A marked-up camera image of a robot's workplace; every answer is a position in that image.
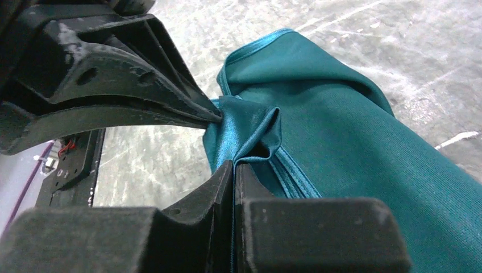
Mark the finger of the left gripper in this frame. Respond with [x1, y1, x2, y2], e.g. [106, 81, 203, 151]
[1, 96, 222, 155]

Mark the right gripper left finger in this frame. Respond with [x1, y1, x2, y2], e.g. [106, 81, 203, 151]
[1, 161, 233, 272]

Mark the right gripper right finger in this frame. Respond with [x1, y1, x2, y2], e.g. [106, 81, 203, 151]
[235, 164, 412, 272]

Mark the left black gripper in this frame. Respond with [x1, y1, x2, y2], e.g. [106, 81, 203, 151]
[1, 1, 221, 121]

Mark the teal cloth napkin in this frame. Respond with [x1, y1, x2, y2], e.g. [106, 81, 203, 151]
[203, 28, 481, 272]

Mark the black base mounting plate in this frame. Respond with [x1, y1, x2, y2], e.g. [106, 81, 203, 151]
[36, 129, 106, 208]

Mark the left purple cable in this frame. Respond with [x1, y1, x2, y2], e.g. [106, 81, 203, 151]
[0, 140, 56, 238]

